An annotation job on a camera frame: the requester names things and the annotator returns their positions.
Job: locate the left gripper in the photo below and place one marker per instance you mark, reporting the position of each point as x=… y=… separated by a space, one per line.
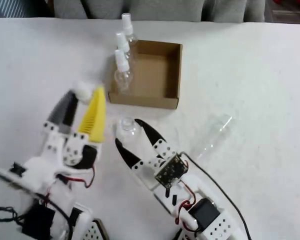
x=52 y=160

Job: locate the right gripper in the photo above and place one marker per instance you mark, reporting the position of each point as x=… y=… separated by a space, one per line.
x=162 y=192

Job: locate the clear bottle without top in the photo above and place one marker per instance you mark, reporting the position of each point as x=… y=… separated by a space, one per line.
x=210 y=137
x=128 y=130

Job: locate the white spray top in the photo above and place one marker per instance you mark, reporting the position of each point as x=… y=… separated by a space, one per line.
x=84 y=91

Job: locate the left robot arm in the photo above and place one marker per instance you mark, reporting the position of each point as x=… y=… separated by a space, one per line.
x=40 y=215

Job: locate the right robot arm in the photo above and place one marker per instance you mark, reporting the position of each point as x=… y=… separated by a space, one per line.
x=212 y=222

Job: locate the brown cardboard box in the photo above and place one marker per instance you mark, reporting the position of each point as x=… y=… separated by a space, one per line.
x=150 y=100

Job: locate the clear bottle with spray top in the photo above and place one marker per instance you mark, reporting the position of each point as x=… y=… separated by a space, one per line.
x=123 y=75
x=123 y=46
x=130 y=31

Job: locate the grey sofa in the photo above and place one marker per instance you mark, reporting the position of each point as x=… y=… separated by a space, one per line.
x=152 y=10

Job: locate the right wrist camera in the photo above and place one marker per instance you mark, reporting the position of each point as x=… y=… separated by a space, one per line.
x=172 y=171

